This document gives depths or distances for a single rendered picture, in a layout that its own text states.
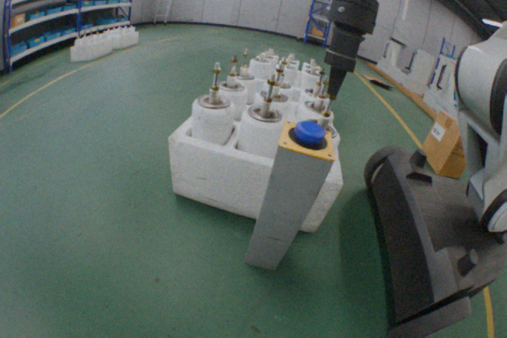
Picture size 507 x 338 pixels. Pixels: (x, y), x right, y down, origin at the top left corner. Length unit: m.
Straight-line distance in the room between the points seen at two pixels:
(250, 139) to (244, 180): 0.09
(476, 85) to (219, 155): 0.53
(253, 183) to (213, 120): 0.16
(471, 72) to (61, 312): 0.91
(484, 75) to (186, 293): 0.67
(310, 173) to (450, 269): 0.35
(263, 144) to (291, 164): 0.19
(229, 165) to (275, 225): 0.17
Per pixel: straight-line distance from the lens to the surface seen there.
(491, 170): 0.49
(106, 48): 2.69
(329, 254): 0.57
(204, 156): 0.47
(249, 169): 0.45
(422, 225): 0.51
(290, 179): 0.28
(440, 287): 0.46
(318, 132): 0.27
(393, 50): 4.97
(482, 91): 0.42
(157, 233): 0.53
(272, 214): 0.33
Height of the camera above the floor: 0.45
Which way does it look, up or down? 34 degrees down
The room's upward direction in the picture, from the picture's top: 11 degrees clockwise
